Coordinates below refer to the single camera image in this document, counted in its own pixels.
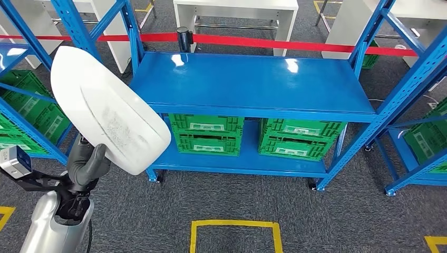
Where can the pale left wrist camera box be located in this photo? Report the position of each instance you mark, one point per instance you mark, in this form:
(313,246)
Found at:
(15,160)

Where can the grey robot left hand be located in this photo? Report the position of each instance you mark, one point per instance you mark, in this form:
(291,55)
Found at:
(85,164)

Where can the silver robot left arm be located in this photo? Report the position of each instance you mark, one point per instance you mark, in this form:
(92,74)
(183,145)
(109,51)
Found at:
(49,230)

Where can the white curved plastic part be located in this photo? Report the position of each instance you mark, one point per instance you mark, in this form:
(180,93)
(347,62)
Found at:
(104,104)

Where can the black barrier belt post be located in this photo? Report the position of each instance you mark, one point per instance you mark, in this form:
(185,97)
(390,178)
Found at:
(184,38)

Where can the red barrier belt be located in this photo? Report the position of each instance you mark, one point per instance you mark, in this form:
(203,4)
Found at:
(279,44)

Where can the blue metal shelf rack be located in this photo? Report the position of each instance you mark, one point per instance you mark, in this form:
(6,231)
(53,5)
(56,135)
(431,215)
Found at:
(251,80)
(19,21)
(408,179)

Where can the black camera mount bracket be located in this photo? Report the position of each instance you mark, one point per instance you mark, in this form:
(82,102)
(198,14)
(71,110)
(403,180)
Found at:
(38,183)

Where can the yellow floor tape square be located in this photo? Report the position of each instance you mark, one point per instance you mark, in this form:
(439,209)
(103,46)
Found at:
(234,223)
(5,211)
(436,241)

